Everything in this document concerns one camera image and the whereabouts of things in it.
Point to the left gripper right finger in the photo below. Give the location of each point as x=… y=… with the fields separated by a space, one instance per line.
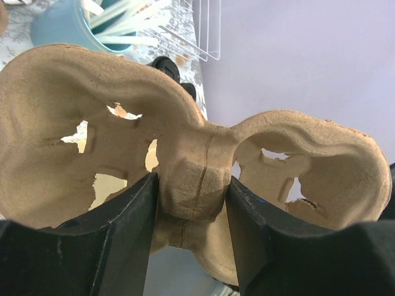
x=279 y=254

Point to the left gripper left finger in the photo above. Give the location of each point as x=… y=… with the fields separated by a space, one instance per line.
x=102 y=252

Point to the brown cardboard cup carrier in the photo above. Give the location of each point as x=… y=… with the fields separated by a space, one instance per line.
x=68 y=114

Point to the black coffee cup lid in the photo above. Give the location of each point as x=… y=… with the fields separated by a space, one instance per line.
x=167 y=66

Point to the brown paper bag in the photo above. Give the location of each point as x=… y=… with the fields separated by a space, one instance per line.
x=105 y=185

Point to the stack of black lids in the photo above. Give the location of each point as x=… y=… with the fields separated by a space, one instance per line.
x=190 y=89

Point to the blue straw holder cup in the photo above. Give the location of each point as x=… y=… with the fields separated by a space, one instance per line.
x=64 y=22

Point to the white wire dish rack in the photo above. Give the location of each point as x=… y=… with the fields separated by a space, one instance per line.
x=194 y=29

